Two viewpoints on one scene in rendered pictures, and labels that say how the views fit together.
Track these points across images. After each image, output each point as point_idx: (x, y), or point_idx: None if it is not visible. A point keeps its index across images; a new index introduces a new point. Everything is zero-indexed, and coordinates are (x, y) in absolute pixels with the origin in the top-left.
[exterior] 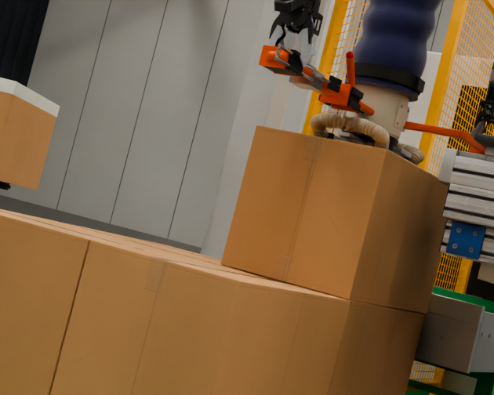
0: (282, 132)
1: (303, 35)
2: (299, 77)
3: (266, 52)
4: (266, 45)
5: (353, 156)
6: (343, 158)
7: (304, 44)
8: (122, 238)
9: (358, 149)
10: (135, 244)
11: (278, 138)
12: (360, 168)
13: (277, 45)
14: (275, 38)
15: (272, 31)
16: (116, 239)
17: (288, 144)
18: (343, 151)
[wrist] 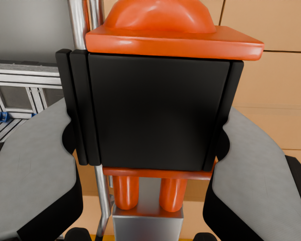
0: (202, 198)
1: (32, 177)
2: (152, 186)
3: (217, 33)
4: (238, 40)
5: (95, 181)
6: (108, 178)
7: (34, 136)
8: (297, 115)
9: (87, 189)
10: (264, 52)
11: (204, 191)
12: (86, 170)
13: (220, 147)
14: (247, 157)
15: None
16: (287, 60)
17: (188, 185)
18: (108, 185)
